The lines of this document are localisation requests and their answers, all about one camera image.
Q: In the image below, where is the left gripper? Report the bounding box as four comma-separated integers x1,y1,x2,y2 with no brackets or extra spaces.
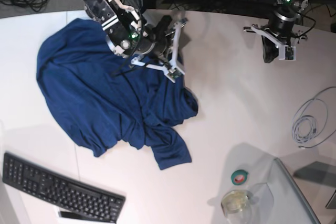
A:
262,8,298,63

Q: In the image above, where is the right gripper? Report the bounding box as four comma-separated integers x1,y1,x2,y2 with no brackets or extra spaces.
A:
135,15,173,60

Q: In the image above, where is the dark blue t-shirt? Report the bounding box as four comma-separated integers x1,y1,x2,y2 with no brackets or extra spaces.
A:
36,18,198,170

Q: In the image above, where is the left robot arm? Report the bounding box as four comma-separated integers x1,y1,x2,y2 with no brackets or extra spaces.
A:
261,0,308,63

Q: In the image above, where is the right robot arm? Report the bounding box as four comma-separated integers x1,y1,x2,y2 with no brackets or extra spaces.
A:
82,0,172,58

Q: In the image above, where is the green tape roll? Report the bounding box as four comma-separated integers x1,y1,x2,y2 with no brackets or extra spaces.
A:
230,169,249,186

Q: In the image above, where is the clear tape dispenser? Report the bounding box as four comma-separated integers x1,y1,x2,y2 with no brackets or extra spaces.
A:
220,190,253,223

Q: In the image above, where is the black computer keyboard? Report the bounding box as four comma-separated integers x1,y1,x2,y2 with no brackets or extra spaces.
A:
2,152,125,223

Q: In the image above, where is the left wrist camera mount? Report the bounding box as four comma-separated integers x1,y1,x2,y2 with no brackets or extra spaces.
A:
243,24,308,61

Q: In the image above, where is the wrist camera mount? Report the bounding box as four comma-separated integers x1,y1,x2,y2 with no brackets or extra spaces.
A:
243,24,308,61
131,18,188,83

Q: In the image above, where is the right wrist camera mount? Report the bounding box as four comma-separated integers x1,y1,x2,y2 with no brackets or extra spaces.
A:
131,18,188,83

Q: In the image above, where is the coiled white cable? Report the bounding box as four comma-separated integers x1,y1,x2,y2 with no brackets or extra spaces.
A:
291,86,336,150

